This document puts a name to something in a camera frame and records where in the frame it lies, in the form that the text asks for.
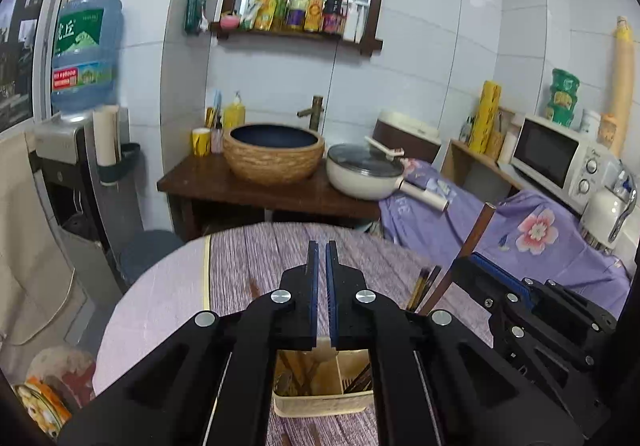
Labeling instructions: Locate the long beige roll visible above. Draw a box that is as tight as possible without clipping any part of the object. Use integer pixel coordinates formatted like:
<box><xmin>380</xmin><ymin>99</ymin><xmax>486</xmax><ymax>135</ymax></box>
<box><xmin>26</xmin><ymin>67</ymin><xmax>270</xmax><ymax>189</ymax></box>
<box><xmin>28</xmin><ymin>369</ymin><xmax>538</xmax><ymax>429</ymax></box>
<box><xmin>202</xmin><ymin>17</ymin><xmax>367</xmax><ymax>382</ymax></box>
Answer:
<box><xmin>607</xmin><ymin>16</ymin><xmax>632</xmax><ymax>157</ymax></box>

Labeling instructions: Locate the white pan with lid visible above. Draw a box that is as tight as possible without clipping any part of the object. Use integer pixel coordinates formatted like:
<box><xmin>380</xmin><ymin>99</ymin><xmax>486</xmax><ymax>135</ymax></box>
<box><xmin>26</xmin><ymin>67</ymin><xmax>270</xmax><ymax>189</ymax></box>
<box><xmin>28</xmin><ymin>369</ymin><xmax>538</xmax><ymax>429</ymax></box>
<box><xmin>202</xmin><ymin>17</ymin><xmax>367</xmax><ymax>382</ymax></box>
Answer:
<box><xmin>326</xmin><ymin>143</ymin><xmax>449</xmax><ymax>213</ymax></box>

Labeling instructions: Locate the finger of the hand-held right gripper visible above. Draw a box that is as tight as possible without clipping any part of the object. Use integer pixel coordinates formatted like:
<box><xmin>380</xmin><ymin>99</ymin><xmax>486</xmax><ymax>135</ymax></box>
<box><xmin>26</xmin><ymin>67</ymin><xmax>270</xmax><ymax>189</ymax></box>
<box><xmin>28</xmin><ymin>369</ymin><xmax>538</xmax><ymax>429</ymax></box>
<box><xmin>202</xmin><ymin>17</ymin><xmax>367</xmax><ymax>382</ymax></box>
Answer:
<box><xmin>450</xmin><ymin>257</ymin><xmax>613</xmax><ymax>437</ymax></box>
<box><xmin>469</xmin><ymin>252</ymin><xmax>618</xmax><ymax>357</ymax></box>

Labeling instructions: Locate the light wooden shelf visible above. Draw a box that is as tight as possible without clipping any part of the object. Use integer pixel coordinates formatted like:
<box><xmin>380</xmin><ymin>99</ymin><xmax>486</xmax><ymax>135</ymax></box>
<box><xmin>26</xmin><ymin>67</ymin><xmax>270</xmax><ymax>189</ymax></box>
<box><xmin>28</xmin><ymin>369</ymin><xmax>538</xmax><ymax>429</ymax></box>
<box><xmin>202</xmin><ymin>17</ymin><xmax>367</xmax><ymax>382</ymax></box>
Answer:
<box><xmin>440</xmin><ymin>139</ymin><xmax>526</xmax><ymax>199</ymax></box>

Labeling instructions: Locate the window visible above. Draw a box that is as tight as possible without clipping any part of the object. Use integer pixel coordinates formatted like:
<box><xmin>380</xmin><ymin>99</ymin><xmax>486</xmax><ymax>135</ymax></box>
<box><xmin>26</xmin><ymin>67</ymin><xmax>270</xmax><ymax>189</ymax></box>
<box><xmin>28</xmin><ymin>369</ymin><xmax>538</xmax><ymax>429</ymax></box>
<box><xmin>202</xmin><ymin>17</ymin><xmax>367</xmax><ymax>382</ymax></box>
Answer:
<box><xmin>0</xmin><ymin>0</ymin><xmax>76</xmax><ymax>132</ymax></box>

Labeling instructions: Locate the white ladle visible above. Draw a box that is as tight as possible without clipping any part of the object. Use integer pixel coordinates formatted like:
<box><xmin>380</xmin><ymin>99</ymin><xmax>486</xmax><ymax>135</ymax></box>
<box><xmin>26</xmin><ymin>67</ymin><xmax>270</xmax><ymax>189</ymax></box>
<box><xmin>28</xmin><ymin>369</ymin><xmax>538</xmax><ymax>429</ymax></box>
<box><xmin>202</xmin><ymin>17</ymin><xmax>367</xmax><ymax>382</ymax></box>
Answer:
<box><xmin>364</xmin><ymin>135</ymin><xmax>405</xmax><ymax>159</ymax></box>

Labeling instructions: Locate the green wall packet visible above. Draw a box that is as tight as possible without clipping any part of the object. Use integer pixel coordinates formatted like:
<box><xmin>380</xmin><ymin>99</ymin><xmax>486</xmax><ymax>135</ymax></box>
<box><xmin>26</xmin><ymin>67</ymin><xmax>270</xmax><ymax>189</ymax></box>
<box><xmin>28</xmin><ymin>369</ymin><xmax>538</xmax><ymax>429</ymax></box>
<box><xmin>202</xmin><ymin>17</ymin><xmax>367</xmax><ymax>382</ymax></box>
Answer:
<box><xmin>184</xmin><ymin>0</ymin><xmax>207</xmax><ymax>36</ymax></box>

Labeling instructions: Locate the water dispenser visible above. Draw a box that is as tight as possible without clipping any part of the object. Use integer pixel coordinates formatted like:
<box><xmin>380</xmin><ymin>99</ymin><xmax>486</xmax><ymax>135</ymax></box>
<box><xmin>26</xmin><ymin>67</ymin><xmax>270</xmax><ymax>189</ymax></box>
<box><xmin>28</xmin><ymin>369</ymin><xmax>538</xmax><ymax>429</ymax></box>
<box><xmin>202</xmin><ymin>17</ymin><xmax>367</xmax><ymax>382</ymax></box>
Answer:
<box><xmin>32</xmin><ymin>119</ymin><xmax>146</xmax><ymax>277</ymax></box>

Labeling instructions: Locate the yellow seasoning bag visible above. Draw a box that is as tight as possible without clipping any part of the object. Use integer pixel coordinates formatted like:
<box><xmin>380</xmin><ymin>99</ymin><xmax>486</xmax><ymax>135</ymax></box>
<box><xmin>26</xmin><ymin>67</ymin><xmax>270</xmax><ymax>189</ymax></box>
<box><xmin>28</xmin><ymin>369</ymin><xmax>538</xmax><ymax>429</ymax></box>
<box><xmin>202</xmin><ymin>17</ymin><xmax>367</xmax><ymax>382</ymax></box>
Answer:
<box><xmin>252</xmin><ymin>0</ymin><xmax>277</xmax><ymax>31</ymax></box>

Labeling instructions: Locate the white kettle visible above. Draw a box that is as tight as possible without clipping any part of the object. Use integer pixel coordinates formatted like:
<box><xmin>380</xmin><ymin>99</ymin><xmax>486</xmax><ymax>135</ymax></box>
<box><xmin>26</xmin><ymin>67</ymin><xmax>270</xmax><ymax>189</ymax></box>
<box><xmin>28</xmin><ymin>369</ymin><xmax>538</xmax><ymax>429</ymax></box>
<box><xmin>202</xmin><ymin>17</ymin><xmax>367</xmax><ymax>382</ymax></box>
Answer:
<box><xmin>579</xmin><ymin>171</ymin><xmax>638</xmax><ymax>249</ymax></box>

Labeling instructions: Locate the white microwave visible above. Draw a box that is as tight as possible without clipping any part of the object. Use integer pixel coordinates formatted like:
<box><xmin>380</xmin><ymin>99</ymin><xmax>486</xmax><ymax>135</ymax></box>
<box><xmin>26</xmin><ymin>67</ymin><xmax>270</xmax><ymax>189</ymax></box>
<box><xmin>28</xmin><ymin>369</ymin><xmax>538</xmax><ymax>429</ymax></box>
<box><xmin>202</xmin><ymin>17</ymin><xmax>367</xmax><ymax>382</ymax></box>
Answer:
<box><xmin>509</xmin><ymin>113</ymin><xmax>616</xmax><ymax>207</ymax></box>

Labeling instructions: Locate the yellow mug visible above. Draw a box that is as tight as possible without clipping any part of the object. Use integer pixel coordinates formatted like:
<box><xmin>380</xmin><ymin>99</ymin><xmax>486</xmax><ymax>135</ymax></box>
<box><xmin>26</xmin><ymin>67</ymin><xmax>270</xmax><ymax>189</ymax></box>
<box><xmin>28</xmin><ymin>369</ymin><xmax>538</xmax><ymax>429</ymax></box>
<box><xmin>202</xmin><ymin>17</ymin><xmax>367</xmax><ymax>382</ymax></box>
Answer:
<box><xmin>192</xmin><ymin>127</ymin><xmax>212</xmax><ymax>157</ymax></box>

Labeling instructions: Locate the blue water jug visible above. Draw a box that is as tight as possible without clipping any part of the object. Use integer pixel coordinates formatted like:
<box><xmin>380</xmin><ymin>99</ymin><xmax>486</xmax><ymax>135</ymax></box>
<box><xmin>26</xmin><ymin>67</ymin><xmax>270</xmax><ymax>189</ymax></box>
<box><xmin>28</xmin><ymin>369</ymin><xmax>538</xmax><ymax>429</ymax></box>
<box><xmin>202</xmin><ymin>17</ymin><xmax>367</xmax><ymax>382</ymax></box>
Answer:
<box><xmin>50</xmin><ymin>0</ymin><xmax>124</xmax><ymax>123</ymax></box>

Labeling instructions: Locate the dark soy sauce bottle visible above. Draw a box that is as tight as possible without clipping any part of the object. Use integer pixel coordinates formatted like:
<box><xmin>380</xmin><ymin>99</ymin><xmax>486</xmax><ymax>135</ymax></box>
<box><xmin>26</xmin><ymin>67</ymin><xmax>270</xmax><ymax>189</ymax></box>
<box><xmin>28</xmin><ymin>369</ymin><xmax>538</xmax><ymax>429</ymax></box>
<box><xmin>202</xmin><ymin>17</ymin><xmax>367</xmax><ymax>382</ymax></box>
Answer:
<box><xmin>322</xmin><ymin>0</ymin><xmax>347</xmax><ymax>36</ymax></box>

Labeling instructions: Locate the black chopstick gold band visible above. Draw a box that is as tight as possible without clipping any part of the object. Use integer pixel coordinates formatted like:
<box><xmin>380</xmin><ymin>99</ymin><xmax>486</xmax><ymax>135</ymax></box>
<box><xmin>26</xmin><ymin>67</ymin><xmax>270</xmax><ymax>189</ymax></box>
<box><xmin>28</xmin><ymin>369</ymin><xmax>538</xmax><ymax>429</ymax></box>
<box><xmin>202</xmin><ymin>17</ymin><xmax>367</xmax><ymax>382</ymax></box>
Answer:
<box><xmin>406</xmin><ymin>267</ymin><xmax>431</xmax><ymax>312</ymax></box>
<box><xmin>420</xmin><ymin>265</ymin><xmax>443</xmax><ymax>308</ymax></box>

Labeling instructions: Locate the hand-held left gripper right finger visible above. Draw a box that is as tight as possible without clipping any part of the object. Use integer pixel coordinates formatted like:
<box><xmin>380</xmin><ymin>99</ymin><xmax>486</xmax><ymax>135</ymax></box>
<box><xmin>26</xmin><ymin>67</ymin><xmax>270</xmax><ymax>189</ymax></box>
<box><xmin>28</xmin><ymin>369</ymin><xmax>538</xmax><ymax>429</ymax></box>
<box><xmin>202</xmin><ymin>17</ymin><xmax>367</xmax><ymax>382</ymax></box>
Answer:
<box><xmin>325</xmin><ymin>241</ymin><xmax>586</xmax><ymax>446</ymax></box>

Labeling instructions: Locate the yellow soap bottle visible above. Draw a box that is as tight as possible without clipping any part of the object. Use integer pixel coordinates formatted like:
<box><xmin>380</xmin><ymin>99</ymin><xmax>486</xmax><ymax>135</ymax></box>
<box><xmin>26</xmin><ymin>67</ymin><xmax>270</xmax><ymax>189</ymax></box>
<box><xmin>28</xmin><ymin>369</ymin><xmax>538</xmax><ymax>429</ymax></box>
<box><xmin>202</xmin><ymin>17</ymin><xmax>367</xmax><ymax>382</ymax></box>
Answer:
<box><xmin>222</xmin><ymin>91</ymin><xmax>246</xmax><ymax>129</ymax></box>

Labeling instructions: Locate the dark wooden counter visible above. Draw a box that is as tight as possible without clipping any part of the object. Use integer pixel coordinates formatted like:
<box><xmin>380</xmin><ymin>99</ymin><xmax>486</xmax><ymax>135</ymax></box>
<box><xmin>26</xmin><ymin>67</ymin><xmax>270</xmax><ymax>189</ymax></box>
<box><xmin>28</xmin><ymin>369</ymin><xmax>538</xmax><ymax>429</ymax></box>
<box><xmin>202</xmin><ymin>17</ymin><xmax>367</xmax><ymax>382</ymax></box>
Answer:
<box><xmin>156</xmin><ymin>153</ymin><xmax>383</xmax><ymax>239</ymax></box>

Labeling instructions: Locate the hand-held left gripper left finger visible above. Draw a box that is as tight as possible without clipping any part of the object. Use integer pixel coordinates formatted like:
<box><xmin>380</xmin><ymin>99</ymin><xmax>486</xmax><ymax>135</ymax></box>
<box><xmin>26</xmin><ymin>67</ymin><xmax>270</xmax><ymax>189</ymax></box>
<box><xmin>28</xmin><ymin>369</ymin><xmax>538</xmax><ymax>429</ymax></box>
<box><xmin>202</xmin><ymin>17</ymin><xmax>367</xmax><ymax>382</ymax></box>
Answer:
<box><xmin>57</xmin><ymin>241</ymin><xmax>320</xmax><ymax>446</ymax></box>

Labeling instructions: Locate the oil bottle purple label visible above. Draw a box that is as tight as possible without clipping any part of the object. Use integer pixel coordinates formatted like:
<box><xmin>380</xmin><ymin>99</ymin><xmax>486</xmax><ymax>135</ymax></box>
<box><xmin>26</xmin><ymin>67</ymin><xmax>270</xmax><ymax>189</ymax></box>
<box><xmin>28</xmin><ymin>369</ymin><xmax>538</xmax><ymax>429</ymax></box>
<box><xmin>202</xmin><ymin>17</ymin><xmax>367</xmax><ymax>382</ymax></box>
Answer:
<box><xmin>286</xmin><ymin>0</ymin><xmax>308</xmax><ymax>32</ymax></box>

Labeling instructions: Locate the paper cup stack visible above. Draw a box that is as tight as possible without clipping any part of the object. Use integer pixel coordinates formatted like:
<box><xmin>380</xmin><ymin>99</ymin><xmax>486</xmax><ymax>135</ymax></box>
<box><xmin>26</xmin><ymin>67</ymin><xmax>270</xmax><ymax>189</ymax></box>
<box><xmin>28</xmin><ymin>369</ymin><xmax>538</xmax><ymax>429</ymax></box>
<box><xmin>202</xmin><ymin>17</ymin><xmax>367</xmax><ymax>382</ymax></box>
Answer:
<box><xmin>92</xmin><ymin>105</ymin><xmax>121</xmax><ymax>167</ymax></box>

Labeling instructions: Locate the blue toothbrush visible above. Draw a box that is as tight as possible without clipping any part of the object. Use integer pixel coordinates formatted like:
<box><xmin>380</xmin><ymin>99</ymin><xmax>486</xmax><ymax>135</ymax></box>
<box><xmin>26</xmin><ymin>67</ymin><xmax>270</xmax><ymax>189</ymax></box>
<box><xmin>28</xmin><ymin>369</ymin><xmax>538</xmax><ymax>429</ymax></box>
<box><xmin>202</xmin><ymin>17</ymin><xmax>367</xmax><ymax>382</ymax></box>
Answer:
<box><xmin>206</xmin><ymin>89</ymin><xmax>223</xmax><ymax>127</ymax></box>

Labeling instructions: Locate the grey cup holder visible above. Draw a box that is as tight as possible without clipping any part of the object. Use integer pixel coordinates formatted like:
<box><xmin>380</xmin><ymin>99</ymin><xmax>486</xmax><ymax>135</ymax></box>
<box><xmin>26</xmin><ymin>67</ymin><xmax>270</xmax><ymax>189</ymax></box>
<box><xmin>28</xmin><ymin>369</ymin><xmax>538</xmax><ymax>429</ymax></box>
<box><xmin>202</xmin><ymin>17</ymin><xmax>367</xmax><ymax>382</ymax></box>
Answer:
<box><xmin>97</xmin><ymin>142</ymin><xmax>142</xmax><ymax>185</ymax></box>

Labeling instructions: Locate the brass faucet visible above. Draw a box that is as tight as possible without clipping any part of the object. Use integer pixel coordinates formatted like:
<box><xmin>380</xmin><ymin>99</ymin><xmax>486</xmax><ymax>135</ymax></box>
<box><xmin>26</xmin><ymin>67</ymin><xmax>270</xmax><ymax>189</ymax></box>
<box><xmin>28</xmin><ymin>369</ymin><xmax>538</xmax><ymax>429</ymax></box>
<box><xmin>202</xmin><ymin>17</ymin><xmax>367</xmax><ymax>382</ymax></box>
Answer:
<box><xmin>296</xmin><ymin>95</ymin><xmax>325</xmax><ymax>131</ymax></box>

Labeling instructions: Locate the amber bottle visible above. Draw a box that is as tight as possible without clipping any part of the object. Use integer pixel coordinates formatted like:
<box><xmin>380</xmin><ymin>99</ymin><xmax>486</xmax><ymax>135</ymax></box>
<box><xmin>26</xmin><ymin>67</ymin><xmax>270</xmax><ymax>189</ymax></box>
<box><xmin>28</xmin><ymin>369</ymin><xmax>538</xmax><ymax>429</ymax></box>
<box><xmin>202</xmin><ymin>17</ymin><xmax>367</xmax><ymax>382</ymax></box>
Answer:
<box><xmin>304</xmin><ymin>0</ymin><xmax>325</xmax><ymax>33</ymax></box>

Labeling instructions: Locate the brown white rice cooker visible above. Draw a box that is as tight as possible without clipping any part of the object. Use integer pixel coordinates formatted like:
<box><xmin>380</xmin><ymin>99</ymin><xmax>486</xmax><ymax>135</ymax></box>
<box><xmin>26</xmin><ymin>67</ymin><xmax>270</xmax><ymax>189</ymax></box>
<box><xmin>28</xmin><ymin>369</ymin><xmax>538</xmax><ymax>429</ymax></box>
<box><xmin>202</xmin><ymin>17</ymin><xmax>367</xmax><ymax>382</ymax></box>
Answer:
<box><xmin>372</xmin><ymin>110</ymin><xmax>443</xmax><ymax>164</ymax></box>

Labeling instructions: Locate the purple floral cloth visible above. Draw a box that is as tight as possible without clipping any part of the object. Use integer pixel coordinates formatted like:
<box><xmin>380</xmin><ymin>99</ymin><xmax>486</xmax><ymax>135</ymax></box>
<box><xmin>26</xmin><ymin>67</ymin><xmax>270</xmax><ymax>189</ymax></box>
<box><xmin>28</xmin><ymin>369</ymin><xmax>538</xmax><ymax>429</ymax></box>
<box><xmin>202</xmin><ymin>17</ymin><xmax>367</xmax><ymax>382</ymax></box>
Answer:
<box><xmin>378</xmin><ymin>159</ymin><xmax>632</xmax><ymax>319</ymax></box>

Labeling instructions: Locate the white bottle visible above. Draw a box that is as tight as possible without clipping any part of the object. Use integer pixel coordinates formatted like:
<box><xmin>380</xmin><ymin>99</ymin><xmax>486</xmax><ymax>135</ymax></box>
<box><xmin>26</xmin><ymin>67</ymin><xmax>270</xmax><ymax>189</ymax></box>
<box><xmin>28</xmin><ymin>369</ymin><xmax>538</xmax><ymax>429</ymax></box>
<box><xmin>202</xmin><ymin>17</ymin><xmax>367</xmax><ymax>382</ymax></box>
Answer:
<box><xmin>344</xmin><ymin>0</ymin><xmax>360</xmax><ymax>41</ymax></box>

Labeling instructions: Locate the woven basin sink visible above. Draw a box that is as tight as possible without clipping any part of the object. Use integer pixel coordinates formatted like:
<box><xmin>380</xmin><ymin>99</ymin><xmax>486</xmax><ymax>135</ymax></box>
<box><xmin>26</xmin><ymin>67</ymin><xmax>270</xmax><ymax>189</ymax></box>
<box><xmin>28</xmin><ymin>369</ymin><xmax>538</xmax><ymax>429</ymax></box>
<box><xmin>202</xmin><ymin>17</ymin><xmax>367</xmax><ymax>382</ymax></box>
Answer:
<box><xmin>222</xmin><ymin>123</ymin><xmax>326</xmax><ymax>186</ymax></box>

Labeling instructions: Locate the purple striped tablecloth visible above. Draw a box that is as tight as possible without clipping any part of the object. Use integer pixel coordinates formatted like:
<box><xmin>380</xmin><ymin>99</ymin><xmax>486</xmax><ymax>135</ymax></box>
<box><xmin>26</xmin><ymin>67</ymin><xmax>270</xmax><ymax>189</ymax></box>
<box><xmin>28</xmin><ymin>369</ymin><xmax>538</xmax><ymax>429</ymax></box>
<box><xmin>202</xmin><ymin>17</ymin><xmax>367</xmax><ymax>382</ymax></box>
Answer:
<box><xmin>207</xmin><ymin>222</ymin><xmax>496</xmax><ymax>446</ymax></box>

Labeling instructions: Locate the floral snack bag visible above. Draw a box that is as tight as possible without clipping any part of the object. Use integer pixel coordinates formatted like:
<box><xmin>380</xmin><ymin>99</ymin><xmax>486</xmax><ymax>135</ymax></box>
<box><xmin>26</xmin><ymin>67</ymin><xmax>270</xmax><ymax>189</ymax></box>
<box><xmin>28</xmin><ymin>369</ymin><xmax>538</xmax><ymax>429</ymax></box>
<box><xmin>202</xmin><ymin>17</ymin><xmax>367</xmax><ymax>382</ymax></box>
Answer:
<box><xmin>14</xmin><ymin>376</ymin><xmax>71</xmax><ymax>439</ymax></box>

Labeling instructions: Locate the padded stool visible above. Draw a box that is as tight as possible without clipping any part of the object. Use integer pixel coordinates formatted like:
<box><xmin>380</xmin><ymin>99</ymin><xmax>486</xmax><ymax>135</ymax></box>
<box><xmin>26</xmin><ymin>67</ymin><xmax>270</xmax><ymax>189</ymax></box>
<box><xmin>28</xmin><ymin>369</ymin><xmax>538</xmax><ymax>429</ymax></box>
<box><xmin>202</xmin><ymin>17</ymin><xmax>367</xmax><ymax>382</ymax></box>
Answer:
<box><xmin>25</xmin><ymin>346</ymin><xmax>97</xmax><ymax>419</ymax></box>

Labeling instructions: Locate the yellow perforated utensil holder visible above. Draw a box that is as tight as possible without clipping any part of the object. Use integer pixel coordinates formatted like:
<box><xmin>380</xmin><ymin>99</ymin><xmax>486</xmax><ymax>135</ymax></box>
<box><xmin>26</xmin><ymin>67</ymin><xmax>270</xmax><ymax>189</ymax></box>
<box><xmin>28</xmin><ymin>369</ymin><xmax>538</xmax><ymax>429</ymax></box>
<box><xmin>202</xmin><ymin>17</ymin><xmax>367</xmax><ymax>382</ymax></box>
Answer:
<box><xmin>271</xmin><ymin>347</ymin><xmax>376</xmax><ymax>418</ymax></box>

